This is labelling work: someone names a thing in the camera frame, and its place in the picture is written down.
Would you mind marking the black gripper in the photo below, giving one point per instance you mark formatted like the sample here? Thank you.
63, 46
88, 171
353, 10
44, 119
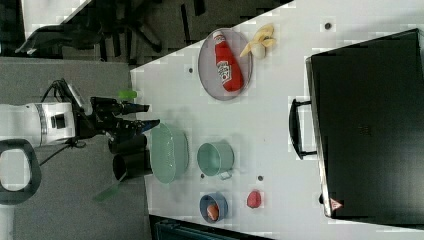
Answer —
103, 119

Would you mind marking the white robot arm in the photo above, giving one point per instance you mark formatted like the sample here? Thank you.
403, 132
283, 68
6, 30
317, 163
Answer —
27, 127

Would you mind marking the black toaster oven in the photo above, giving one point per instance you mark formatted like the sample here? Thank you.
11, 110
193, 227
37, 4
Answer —
367, 110

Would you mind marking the green cylinder peg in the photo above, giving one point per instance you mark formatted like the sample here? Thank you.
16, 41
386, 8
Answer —
127, 94

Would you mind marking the green perforated basket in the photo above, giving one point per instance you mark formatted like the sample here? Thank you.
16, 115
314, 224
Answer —
169, 153

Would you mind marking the black office chair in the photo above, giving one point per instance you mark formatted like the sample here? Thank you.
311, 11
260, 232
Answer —
81, 24

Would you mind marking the grey round plate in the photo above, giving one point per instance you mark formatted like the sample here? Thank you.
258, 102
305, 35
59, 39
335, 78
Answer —
207, 66

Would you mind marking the red ketchup bottle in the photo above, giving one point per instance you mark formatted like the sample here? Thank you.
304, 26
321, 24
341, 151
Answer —
228, 69

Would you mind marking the small blue bowl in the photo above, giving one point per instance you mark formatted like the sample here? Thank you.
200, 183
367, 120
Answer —
213, 198

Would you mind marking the orange toy ball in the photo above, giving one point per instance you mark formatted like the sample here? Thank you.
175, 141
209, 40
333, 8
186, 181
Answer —
213, 212

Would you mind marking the red toy strawberry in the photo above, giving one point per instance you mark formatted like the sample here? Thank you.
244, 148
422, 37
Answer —
254, 199

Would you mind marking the peeled toy banana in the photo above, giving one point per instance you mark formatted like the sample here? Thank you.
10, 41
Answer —
262, 40

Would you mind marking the black cylinder mount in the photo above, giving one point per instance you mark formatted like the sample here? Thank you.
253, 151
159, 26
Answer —
131, 157

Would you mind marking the green cup with handle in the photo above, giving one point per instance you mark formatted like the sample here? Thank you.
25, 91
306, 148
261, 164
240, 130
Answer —
216, 159

